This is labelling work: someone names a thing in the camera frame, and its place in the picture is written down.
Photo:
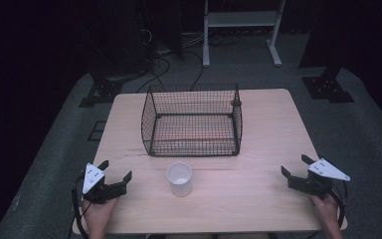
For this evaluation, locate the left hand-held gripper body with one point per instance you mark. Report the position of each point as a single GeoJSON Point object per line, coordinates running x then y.
{"type": "Point", "coordinates": [100, 191]}

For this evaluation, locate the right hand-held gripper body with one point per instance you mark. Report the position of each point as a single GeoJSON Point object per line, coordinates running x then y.
{"type": "Point", "coordinates": [311, 186]}

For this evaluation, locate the person's left hand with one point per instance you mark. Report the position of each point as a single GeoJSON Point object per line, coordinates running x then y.
{"type": "Point", "coordinates": [97, 212]}

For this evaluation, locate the person's right hand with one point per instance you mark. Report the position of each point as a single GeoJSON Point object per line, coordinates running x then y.
{"type": "Point", "coordinates": [326, 207]}

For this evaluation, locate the white cup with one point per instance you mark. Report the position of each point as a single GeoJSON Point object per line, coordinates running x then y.
{"type": "Point", "coordinates": [179, 181]}

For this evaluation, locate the black stand base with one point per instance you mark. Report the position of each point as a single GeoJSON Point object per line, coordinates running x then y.
{"type": "Point", "coordinates": [327, 89]}
{"type": "Point", "coordinates": [102, 91]}

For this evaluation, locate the white metal stand frame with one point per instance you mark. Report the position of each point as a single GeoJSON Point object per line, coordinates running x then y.
{"type": "Point", "coordinates": [242, 18]}

